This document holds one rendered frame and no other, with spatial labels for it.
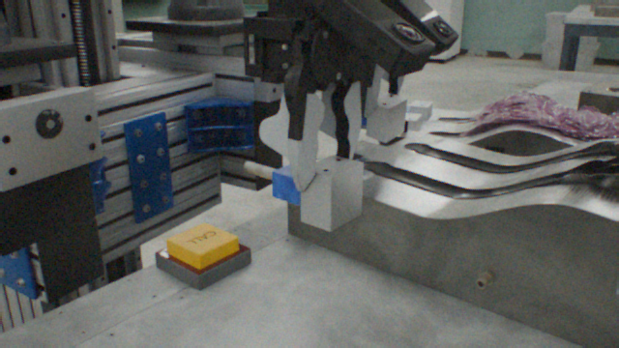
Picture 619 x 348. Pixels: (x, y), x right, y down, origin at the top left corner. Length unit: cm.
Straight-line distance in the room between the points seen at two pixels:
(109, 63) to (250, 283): 55
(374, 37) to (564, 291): 29
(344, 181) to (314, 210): 4
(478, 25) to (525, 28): 62
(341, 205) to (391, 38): 16
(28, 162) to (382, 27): 42
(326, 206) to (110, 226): 51
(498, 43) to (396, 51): 760
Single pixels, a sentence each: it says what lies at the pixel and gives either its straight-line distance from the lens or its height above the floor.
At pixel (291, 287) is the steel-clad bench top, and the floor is 80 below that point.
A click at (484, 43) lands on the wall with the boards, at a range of 805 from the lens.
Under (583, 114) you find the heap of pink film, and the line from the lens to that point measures 104.
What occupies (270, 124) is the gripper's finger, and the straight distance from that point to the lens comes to 50.
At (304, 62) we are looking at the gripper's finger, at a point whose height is 106.
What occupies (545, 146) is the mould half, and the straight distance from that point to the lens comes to 91.
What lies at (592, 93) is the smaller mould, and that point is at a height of 87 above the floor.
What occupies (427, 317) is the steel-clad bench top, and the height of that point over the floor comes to 80.
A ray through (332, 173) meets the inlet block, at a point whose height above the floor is 96.
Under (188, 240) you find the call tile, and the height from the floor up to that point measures 84.
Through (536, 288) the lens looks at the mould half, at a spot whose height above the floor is 84.
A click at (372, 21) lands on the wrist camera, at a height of 109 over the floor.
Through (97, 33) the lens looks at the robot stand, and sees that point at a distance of 103.
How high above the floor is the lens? 113
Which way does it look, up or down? 21 degrees down
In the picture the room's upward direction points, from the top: straight up
